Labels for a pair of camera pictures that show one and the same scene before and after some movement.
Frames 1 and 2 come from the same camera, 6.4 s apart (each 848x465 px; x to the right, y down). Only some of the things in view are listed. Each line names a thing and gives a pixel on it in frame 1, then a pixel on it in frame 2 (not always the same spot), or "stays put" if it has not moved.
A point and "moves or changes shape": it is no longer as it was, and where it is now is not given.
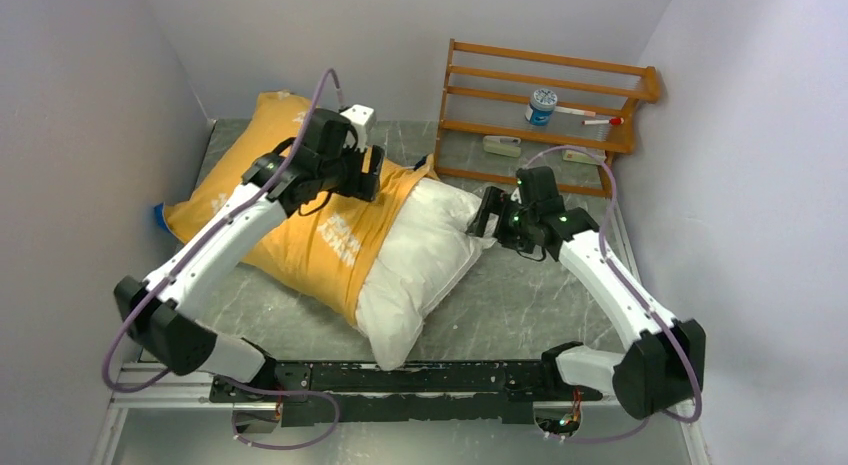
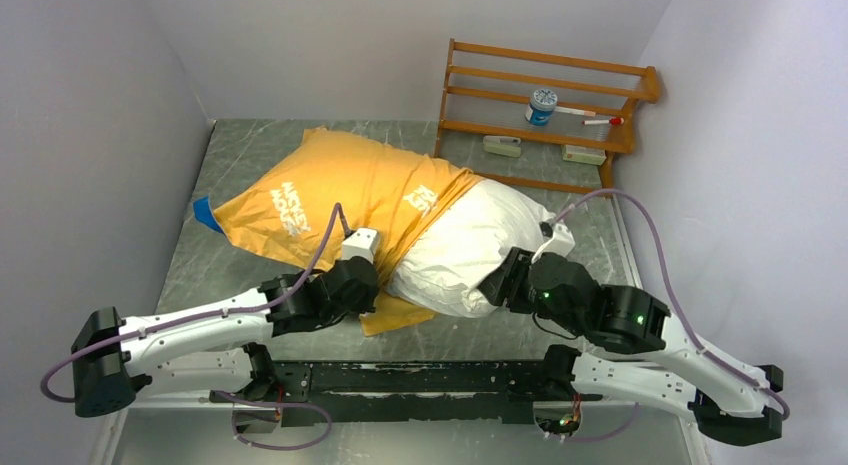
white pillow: (422, 264) moves or changes shape
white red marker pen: (615, 121) stays put
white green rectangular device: (502, 145) stays put
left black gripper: (363, 184) → (366, 302)
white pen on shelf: (570, 110) stays put
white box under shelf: (582, 157) stays put
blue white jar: (541, 108) stays put
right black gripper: (495, 201) → (508, 280)
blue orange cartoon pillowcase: (323, 255) moves or changes shape
